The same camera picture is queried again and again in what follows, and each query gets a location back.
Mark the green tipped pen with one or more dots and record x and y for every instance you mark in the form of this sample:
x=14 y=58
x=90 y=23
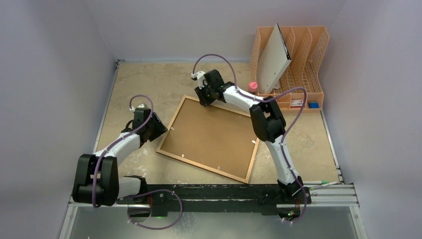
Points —
x=315 y=182

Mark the wooden picture frame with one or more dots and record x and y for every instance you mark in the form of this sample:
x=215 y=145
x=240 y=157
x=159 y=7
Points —
x=204 y=165

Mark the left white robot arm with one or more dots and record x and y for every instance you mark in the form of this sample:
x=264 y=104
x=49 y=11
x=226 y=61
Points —
x=97 y=181

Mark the pink capped bottle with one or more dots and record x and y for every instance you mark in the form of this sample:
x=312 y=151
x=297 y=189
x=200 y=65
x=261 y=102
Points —
x=252 y=87

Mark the white board in organizer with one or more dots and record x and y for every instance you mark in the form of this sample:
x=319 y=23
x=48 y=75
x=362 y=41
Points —
x=273 y=61

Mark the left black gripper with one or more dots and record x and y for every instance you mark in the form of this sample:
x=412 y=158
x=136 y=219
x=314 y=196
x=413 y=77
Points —
x=160 y=129

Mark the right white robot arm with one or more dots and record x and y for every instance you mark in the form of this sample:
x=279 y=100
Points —
x=267 y=121

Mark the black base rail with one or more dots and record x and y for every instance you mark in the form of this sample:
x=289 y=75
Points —
x=266 y=199

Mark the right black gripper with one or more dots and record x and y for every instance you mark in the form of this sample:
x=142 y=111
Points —
x=204 y=95

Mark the orange file organizer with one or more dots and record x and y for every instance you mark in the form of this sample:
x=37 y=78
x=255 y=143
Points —
x=307 y=46

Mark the blue small box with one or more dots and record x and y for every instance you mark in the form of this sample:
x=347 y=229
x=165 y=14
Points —
x=313 y=105

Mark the red white small box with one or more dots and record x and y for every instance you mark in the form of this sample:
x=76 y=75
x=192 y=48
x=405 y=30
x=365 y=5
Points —
x=296 y=103

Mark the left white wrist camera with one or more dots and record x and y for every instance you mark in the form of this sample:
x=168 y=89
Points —
x=143 y=105

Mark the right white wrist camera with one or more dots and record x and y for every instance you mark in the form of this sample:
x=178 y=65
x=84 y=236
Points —
x=199 y=77

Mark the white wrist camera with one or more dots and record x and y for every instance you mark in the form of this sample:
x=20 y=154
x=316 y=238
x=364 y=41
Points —
x=199 y=77
x=143 y=105

